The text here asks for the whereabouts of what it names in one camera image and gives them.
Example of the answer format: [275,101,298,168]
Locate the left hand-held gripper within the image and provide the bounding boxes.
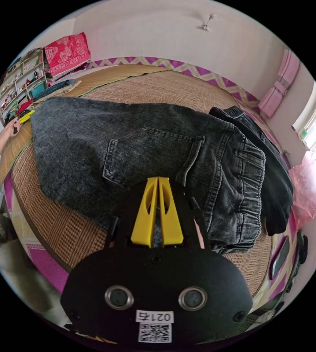
[12,110,36,135]

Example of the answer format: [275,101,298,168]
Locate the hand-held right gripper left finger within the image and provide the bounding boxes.
[130,177,159,248]

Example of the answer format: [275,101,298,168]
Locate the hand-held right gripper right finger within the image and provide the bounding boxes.
[158,177,185,246]

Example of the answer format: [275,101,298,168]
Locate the white gray jeans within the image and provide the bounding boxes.
[30,96,266,254]

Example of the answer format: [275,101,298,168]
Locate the black jeans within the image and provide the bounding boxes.
[208,106,295,237]

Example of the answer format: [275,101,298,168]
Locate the person's left hand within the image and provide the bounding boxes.
[5,120,23,139]

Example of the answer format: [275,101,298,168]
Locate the white shelf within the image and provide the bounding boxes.
[0,49,49,126]

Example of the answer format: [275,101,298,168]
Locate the pile of clothes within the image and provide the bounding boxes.
[31,79,82,103]

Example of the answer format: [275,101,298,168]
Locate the red patterned cushion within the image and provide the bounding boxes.
[43,32,91,81]

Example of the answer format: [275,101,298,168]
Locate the black phone with pink case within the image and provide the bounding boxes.
[269,235,290,280]

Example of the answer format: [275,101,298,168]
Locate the bed with woven mat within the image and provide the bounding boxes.
[0,56,299,303]

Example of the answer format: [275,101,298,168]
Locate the pink plastic bag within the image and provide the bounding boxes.
[288,155,316,230]

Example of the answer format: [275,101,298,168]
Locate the pink curtain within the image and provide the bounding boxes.
[258,49,301,119]

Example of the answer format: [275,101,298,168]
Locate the ceiling fan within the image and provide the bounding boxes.
[198,13,217,32]

